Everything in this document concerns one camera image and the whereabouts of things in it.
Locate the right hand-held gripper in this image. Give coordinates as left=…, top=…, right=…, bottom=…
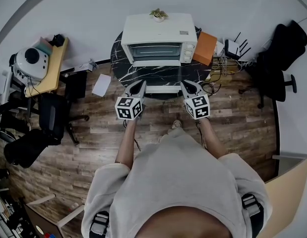
left=180, top=80, right=211, bottom=120

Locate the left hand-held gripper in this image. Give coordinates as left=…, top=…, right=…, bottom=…
left=115, top=80, right=147, bottom=121

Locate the white glass oven door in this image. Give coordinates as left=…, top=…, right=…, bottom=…
left=132, top=60, right=184, bottom=94

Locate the white oven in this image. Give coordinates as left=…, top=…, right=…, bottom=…
left=121, top=13, right=198, bottom=94

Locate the person's right forearm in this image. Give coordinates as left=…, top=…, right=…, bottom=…
left=199, top=117, right=227, bottom=161

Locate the person's left forearm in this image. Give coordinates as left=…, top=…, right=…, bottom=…
left=115, top=118, right=138, bottom=170

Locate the black marble round table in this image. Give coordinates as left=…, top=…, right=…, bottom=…
left=110, top=25, right=213, bottom=100

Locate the white paper sheet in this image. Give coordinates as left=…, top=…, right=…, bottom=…
left=91, top=73, right=111, bottom=96

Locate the orange box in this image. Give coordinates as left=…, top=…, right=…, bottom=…
left=192, top=31, right=218, bottom=66

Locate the long white box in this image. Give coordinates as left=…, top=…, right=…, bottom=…
left=73, top=59, right=98, bottom=72

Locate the white router with black antennas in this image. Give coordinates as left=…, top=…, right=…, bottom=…
left=224, top=32, right=252, bottom=60

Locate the black computer case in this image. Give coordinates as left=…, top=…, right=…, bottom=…
left=65, top=70, right=87, bottom=99

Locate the black office chair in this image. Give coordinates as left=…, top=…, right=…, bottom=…
left=3, top=93, right=90, bottom=169
left=239, top=20, right=307, bottom=109

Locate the small potted plant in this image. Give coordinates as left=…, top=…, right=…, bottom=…
left=149, top=8, right=169, bottom=22

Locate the yellow desk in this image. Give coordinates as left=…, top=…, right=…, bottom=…
left=24, top=36, right=69, bottom=98

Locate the person's grey sweatshirt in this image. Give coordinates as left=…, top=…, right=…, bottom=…
left=81, top=127, right=273, bottom=238

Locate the small black box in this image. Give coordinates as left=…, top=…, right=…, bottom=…
left=52, top=33, right=66, bottom=47

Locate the pastel book stack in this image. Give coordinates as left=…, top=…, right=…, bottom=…
left=31, top=36, right=54, bottom=53

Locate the white domed device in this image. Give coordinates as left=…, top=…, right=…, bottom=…
left=10, top=47, right=50, bottom=80

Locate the light wooden table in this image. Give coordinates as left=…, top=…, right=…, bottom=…
left=263, top=152, right=307, bottom=238

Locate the dark table with white legs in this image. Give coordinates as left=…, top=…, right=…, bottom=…
left=24, top=193, right=86, bottom=238

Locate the bundle of cables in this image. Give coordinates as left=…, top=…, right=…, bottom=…
left=212, top=56, right=253, bottom=70

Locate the black grey shoulder strap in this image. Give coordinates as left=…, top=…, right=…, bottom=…
left=90, top=211, right=111, bottom=238
left=241, top=193, right=264, bottom=238

